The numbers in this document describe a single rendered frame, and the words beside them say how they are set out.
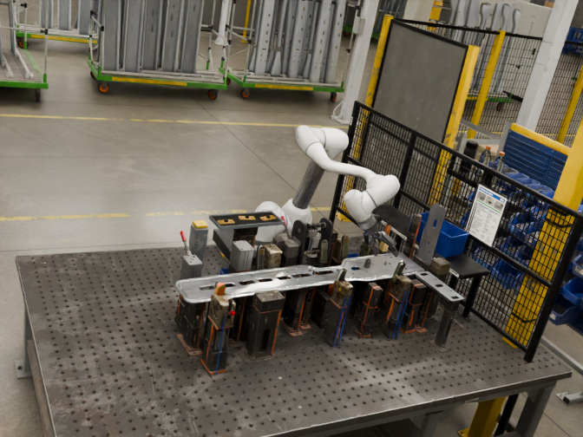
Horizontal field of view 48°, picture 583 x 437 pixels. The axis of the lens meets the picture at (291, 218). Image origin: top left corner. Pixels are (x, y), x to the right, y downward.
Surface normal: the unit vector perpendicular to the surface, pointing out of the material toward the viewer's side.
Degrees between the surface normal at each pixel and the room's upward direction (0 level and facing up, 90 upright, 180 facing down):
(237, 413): 0
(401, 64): 90
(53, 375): 0
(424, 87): 90
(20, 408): 0
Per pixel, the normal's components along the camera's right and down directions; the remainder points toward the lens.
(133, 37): 0.36, 0.37
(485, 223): -0.85, 0.07
